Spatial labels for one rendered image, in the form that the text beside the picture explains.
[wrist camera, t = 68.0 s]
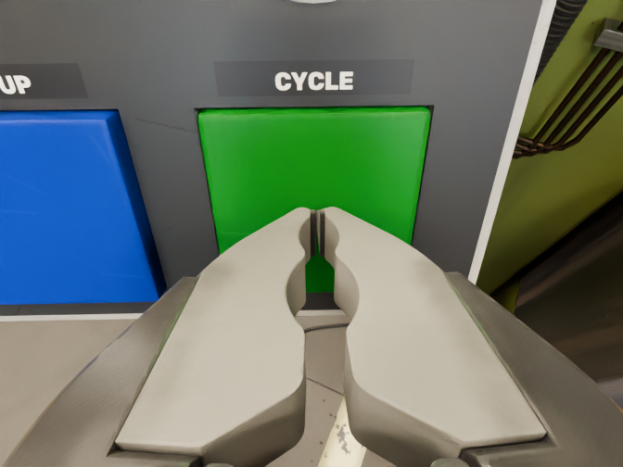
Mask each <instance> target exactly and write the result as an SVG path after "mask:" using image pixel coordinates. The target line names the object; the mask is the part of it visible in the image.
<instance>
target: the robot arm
mask: <svg viewBox="0 0 623 467"><path fill-rule="evenodd" d="M316 230H317V237H318V245H319V252H320V257H325V259H326V260H327V261H328V262H329V263H330V264H331V265H332V267H333V268H334V270H335V287H334V300H335V303H336V304H337V305H338V306H339V307H340V308H341V309H342V310H343V312H344V313H345V314H346V316H347V317H348V319H349V320H350V325H349V326H348V328H347V332H346V348H345V365H344V381H343V388H344V395H345V401H346V408H347V414H348V421H349V428H350V432H351V434H352V436H353V437H354V439H355V440H356V441H357V442H358V443H359V444H361V445H362V446H364V447H365V448H368V449H369V450H371V451H373V452H374V453H375V454H377V455H379V456H380V457H382V458H384V459H386V460H387V461H390V462H391V463H393V464H395V465H397V466H398V467H623V410H622V409H621V408H620V407H619V406H618V405H617V404H616V402H615V401H614V400H613V399H611V398H610V397H609V396H608V395H607V394H606V393H605V392H604V391H603V389H602V388H601V387H600V386H598V385H597V384H596V383H595V382H594V381H593V380H592V379H591V378H590V377H589V376H588V375H587V374H586V373H585V372H584V371H582V370H581V369H580V368H579V367H578V366H577V365H576V364H575V363H573V362H572V361H571V360H570V359H568V358H567V357H566V356H565V355H564V354H562V353H561V352H560V351H559V350H557V349H556V348H555V347H553V346H552V345H551V344H549V343H548V342H547V341H546V340H544V339H543V338H542V337H541V336H539V335H538V334H537V333H535V332H534V331H533V330H531V329H530V328H529V327H528V326H526V325H525V324H524V323H523V322H521V321H520V320H519V319H517V318H516V316H514V315H513V314H512V313H511V312H509V311H508V310H507V309H505V308H504V307H503V306H501V305H500V304H499V303H498V302H496V301H495V300H494V299H493V298H491V297H490V296H489V295H487V294H486V293H485V292H483V291H482V290H481V289H480V288H478V287H477V286H476V285H475V284H473V283H472V282H471V281H469V280H468V279H467V278H465V277H464V276H463V275H462V274H460V273H459V272H458V271H455V272H444V271H443V270H442V269H440V268H439V267H438V266H437V265H436V264H434V263H433V262H432V261H431V260H430V259H428V258H427V257H426V256H424V255H423V254H422V253H420V252H419V251H417V250H416V249H415V248H413V247H412V246H409V245H408V244H406V243H405V242H403V241H401V240H400V239H399V238H397V237H395V236H394V235H392V234H390V233H387V232H385V231H383V230H381V229H379V228H377V227H375V226H374V225H372V224H370V223H368V222H366V221H363V220H361V219H359V218H357V217H355V216H353V215H351V214H349V213H348V212H346V211H344V210H342V209H340V208H335V207H330V208H323V209H319V210H315V209H308V208H296V209H294V210H293V211H291V212H289V213H287V214H286V215H285V216H283V217H281V218H280V219H278V220H276V221H274V222H272V223H270V224H268V225H266V226H265V227H263V228H261V229H259V230H258V231H257V232H255V233H253V234H251V235H249V236H247V237H246V238H244V239H243V240H241V241H239V242H238V243H236V244H235V245H233V246H232V247H230V248H229V249H228V250H226V251H225V252H224V253H222V254H221V255H220V256H219V257H218V258H216V259H215V260H214V261H213V262H212V263H211V264H210V265H209V266H208V267H207V268H206V269H205V270H203V271H202V272H201V273H200V274H199V275H198V276H197V277H183V278H182V279H181V280H180V281H179V282H177V283H176V284H175V285H174V286H173V287H172V288H171V289H170V290H169V291H168V292H166V293H165V294H164V295H163V296H162V297H161V298H160V299H159V300H158V301H156V302H155V303H154V304H153V305H152V306H151V307H150V308H149V309H148V310H146V311H145V312H144V313H143V314H142V315H141V316H140V317H139V318H138V319H137V320H136V321H134V322H133V323H132V324H131V325H130V326H129V327H128V328H127V329H126V330H124V331H123V332H122V333H121V334H120V335H119V336H118V337H117V338H116V339H115V340H113V341H112V342H111V343H110V344H109V345H108V346H107V347H106V348H105V349H103V350H102V351H101V352H100V353H99V354H98V355H97V356H96V357H95V358H94V359H92V360H91V361H90V362H89V363H88V364H87V365H86V366H85V367H84V368H83V369H82V370H81V371H80V372H79V373H78V374H77V375H76V376H75V377H74V378H73V379H72V380H71V381H70V382H69V383H68V384H67V385H66V386H65V387H64V388H63V389H62V390H61V391H60V393H59V394H58V395H57V396H56V397H55V398H54V399H53V400H52V402H51V403H50V404H49V405H48V406H47V407H46V409H45V410H44V411H43V412H42V414H41V415H40V416H39V417H38V418H37V420H36V421H35V422H34V423H33V425H32V426H31V427H30V429H29V430H28V431H27V433H26V434H25V435H24V437H23V438H22V439H21V440H20V441H19V443H18V444H17V445H16V447H15V448H14V449H13V451H12V452H11V454H10V455H9V456H8V458H7V459H6V461H5V463H4V464H3V466H2V467H265V466H266V465H268V464H269V463H271V462H272V461H274V460H276V459H277V458H279V457H280V456H282V455H283V454H285V453H286V452H287V451H289V450H290V449H292V448H293V447H294V446H296V445H297V443H298V442H299V441H300V440H301V438H302V436H303V434H304V429H305V407H306V365H305V334H304V331H303V329H302V327H301V326H300V325H299V324H298V322H297V321H296V320H295V317H296V315H297V314H298V312H299V310H300V309H301V308H302V307H303V306H304V304H305V302H306V282H305V265H306V264H307V262H308V261H309V260H310V258H311V257H315V232H316Z"/></svg>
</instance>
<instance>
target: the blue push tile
mask: <svg viewBox="0 0 623 467"><path fill-rule="evenodd" d="M166 287H167V285H166V282H165V278H164V275H163V271H162V268H161V265H160V261H159V255H158V251H157V248H156V245H155V241H154V237H153V234H152V231H151V227H150V224H149V220H148V216H147V214H146V207H145V204H144V200H143V197H142V194H141V190H140V186H139V183H138V180H137V176H136V173H135V169H134V164H133V160H132V157H131V153H130V149H129V146H128V143H127V139H126V136H125V132H124V129H123V126H122V122H121V116H120V112H119V110H118V109H65V110H0V305H21V304H71V303H121V302H155V301H158V300H159V299H160V298H161V297H162V296H163V293H164V291H165V289H166Z"/></svg>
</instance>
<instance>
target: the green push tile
mask: <svg viewBox="0 0 623 467"><path fill-rule="evenodd" d="M430 121H431V115H430V111H429V109H427V108H426V107H425V106H424V105H422V106H351V107H209V108H203V109H202V110H201V111H200V112H199V114H198V118H197V123H198V128H199V134H200V140H201V145H202V151H203V157H204V162H205V168H206V173H207V179H208V185H209V190H210V200H211V205H212V211H213V217H214V222H215V228H216V234H217V239H218V245H219V250H220V255H221V254H222V253H224V252H225V251H226V250H228V249H229V248H230V247H232V246H233V245H235V244H236V243H238V242H239V241H241V240H243V239H244V238H246V237H247V236H249V235H251V234H253V233H255V232H257V231H258V230H259V229H261V228H263V227H265V226H266V225H268V224H270V223H272V222H274V221H276V220H278V219H280V218H281V217H283V216H285V215H286V214H287V213H289V212H291V211H293V210H294V209H296V208H308V209H315V210H319V209H323V208H330V207H335V208H340V209H342V210H344V211H346V212H348V213H349V214H351V215H353V216H355V217H357V218H359V219H361V220H363V221H366V222H368V223H370V224H372V225H374V226H375V227H377V228H379V229H381V230H383V231H385V232H387V233H389V234H392V235H394V236H395V237H397V238H399V239H400V240H401V241H403V242H405V243H406V244H408V245H409V246H410V245H411V243H412V237H413V227H414V220H415V214H416V209H417V202H418V197H419V191H420V184H421V179H422V173H423V167H424V161H425V155H426V144H427V138H428V132H429V126H430ZM305 282H306V293H334V287H335V270H334V268H333V267H332V265H331V264H330V263H329V262H328V261H327V260H326V259H325V257H320V252H319V245H318V237H317V230H316V232H315V257H311V258H310V260H309V261H308V262H307V264H306V265H305Z"/></svg>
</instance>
